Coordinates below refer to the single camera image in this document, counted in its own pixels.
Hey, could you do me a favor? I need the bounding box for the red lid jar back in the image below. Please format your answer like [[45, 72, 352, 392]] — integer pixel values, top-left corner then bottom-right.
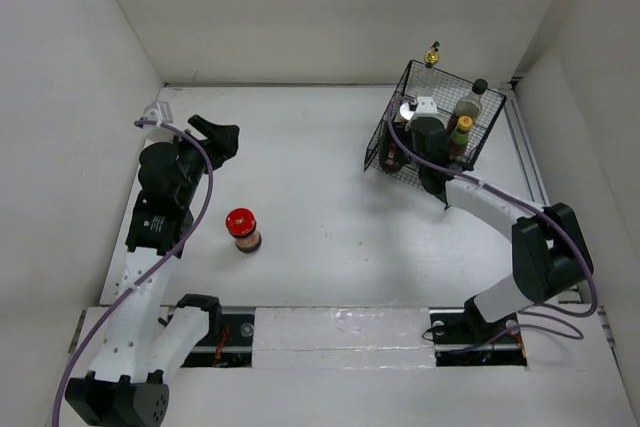
[[379, 121, 411, 174]]

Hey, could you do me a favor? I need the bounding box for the silver lid shaker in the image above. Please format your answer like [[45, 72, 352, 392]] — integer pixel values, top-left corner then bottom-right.
[[395, 102, 417, 130]]

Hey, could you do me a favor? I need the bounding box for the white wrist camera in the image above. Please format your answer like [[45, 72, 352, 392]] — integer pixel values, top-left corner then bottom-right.
[[413, 96, 439, 118], [142, 101, 173, 127]]

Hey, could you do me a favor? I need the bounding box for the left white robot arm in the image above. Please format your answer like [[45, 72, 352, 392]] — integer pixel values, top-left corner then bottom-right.
[[51, 115, 240, 426]]

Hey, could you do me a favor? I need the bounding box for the red lid jar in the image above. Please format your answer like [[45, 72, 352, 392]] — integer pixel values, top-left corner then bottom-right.
[[379, 121, 411, 174], [225, 208, 262, 254]]

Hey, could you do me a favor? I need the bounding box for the red lid jar front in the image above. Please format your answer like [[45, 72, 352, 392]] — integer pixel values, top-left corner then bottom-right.
[[225, 208, 262, 254]]

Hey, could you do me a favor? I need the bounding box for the green label sauce bottle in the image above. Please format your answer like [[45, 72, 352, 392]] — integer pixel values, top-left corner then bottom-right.
[[448, 115, 474, 161]]

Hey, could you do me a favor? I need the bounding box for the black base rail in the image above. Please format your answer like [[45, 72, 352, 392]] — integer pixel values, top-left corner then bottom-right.
[[183, 308, 528, 368]]

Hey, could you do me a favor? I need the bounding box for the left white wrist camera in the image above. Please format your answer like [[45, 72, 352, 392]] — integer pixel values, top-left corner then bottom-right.
[[142, 101, 173, 127]]

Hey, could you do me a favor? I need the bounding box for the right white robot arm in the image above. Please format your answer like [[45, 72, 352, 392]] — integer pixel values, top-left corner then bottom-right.
[[408, 117, 598, 341]]

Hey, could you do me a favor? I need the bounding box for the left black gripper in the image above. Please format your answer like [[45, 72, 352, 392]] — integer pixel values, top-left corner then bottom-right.
[[162, 116, 237, 205]]

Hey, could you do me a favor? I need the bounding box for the dark soy sauce bottle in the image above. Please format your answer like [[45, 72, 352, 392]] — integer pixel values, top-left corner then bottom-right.
[[447, 79, 488, 135]]

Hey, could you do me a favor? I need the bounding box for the clear glass oil bottle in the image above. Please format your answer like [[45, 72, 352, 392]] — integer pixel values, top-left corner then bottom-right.
[[424, 41, 440, 97]]

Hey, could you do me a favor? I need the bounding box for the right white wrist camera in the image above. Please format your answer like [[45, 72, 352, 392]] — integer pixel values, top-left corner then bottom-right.
[[413, 96, 439, 118]]

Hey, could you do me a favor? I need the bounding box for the black wire rack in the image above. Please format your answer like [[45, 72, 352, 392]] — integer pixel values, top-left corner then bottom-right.
[[363, 60, 506, 202]]

